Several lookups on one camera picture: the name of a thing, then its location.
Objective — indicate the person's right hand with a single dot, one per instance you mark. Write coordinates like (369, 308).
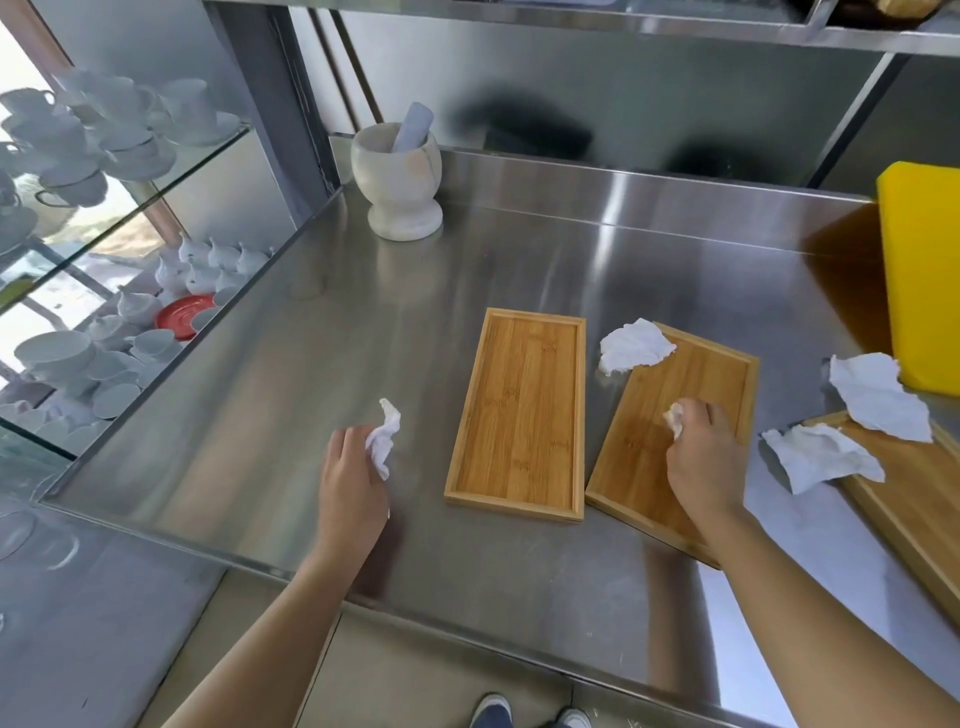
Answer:
(709, 469)

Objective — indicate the person's left hand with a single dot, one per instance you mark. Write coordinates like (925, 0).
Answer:
(349, 502)

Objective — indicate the person's left thumb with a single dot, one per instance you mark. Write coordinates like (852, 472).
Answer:
(379, 491)

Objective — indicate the person's right fingers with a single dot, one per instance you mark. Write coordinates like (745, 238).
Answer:
(705, 424)

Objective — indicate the small white tissue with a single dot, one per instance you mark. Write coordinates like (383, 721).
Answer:
(675, 420)

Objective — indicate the long white tissue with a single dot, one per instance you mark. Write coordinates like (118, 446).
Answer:
(384, 439)

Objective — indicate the person's left forearm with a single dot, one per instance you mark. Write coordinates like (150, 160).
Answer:
(262, 645)

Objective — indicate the person's right forearm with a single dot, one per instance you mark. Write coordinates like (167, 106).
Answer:
(817, 622)

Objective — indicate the bamboo tray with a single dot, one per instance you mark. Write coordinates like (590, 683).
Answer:
(517, 420)
(911, 502)
(645, 457)

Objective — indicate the blue shoe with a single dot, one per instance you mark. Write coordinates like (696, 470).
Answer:
(491, 712)
(574, 720)

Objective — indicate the yellow cutting board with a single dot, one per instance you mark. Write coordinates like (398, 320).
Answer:
(922, 277)

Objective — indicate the red saucer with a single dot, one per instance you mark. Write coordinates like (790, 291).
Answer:
(180, 315)

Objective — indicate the group of white teapots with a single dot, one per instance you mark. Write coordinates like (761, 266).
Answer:
(199, 266)

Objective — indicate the white marble mortar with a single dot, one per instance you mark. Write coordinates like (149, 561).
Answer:
(397, 187)

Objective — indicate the group of white bowls and cups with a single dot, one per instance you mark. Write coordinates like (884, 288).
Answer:
(82, 367)

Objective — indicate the white marble pestle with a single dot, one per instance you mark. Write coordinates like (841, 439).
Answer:
(415, 124)

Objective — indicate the stainless steel overhead shelf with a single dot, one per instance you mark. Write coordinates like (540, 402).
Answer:
(600, 19)

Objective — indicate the group of white cups and saucers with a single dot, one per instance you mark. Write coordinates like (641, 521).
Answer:
(97, 135)

